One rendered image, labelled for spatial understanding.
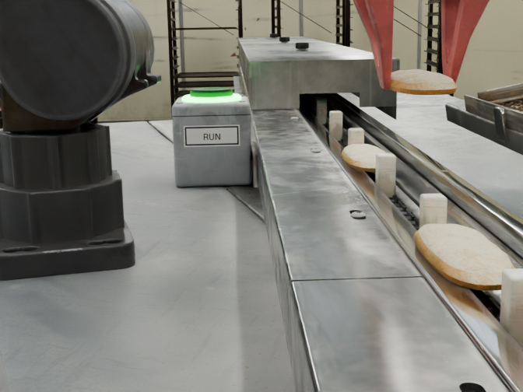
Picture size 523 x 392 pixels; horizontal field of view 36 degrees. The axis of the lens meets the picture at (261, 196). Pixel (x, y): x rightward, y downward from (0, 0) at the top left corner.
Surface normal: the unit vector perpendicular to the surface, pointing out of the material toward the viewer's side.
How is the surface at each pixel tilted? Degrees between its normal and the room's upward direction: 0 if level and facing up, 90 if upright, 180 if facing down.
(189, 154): 90
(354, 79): 90
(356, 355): 0
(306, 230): 0
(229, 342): 0
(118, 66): 90
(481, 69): 90
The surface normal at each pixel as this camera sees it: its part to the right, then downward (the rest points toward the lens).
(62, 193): 0.36, 0.19
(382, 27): 0.04, 0.55
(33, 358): -0.02, -0.98
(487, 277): -0.11, -0.65
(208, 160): 0.04, 0.22
